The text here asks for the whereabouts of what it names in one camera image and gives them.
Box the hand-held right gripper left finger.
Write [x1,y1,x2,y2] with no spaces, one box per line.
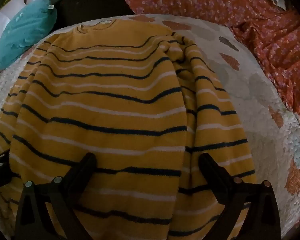
[14,152,97,240]

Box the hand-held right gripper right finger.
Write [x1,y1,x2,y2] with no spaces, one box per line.
[198,152,282,240]

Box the yellow striped sweater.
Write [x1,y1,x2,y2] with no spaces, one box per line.
[0,19,256,240]

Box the white heart-print blanket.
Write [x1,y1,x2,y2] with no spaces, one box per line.
[0,14,300,240]

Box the teal cloth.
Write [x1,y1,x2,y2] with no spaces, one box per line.
[0,0,58,70]

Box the orange floral bedsheet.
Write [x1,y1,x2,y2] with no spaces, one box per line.
[110,0,300,133]

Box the white pillow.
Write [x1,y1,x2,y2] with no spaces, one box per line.
[0,0,37,47]

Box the dark cloth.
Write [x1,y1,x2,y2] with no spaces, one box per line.
[50,0,134,32]

